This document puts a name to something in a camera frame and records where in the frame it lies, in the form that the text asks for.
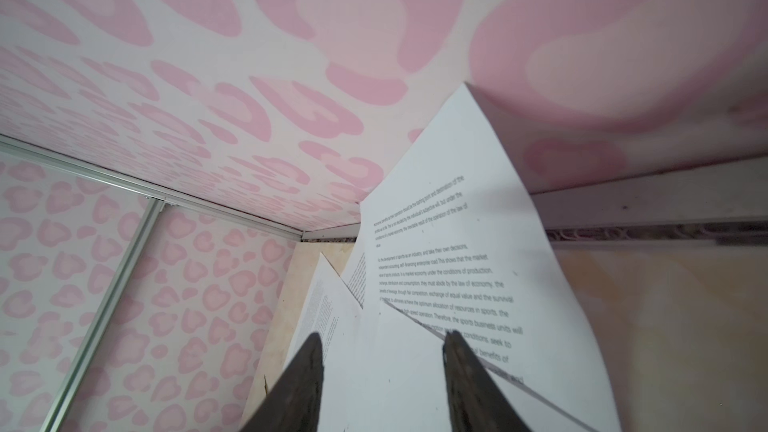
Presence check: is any white sheet under pile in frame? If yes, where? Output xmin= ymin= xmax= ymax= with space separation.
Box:
xmin=316 ymin=299 xmax=601 ymax=432

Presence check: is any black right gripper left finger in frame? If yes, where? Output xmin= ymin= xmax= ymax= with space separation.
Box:
xmin=240 ymin=332 xmax=324 ymax=432

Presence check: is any aluminium frame post left corner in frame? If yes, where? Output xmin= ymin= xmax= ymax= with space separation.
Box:
xmin=1 ymin=135 xmax=303 ymax=241

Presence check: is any white text sheet leaning wall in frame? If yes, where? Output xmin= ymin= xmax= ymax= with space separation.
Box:
xmin=359 ymin=86 xmax=620 ymax=431

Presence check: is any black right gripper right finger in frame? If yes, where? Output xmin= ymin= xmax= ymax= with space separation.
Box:
xmin=443 ymin=331 xmax=530 ymax=432

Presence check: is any white text sheet middle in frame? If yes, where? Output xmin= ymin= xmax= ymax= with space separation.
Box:
xmin=285 ymin=255 xmax=362 ymax=431

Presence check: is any aluminium diagonal brace left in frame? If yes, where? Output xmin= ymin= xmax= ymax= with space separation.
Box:
xmin=40 ymin=198 xmax=166 ymax=432

